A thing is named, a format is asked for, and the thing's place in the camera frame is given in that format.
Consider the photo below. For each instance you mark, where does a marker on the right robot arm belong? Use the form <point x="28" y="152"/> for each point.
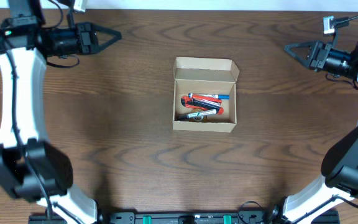
<point x="338" y="180"/>

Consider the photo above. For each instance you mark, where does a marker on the orange utility knife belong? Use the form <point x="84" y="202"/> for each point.
<point x="186" y="102"/>

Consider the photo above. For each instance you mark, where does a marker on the clear tape roll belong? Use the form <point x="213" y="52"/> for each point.
<point x="197" y="118"/>

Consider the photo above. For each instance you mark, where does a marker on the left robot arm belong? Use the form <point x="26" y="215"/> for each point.
<point x="30" y="167"/>

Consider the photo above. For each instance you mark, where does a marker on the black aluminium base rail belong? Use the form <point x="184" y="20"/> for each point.
<point x="250" y="216"/>

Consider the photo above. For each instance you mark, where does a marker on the black green whiteboard marker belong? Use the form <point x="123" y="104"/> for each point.
<point x="198" y="114"/>

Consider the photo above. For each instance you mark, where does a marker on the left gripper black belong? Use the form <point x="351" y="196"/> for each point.
<point x="89" y="38"/>

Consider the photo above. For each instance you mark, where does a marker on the blue whiteboard marker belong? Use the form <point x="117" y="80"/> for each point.
<point x="216" y="96"/>

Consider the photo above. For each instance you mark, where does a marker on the cardboard box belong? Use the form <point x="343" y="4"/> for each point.
<point x="205" y="76"/>

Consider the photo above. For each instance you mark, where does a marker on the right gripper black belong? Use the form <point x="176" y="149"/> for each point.
<point x="317" y="54"/>

